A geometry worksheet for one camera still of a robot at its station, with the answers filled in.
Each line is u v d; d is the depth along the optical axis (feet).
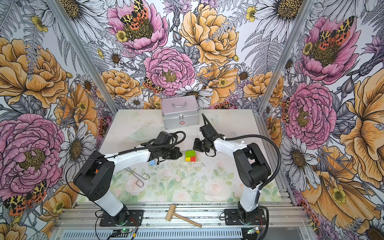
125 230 2.34
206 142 2.64
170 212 2.44
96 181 1.49
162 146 2.34
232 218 2.43
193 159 3.02
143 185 2.79
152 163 3.02
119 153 1.75
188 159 3.03
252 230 2.35
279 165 1.54
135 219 2.42
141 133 3.56
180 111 3.33
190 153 3.12
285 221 2.47
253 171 1.63
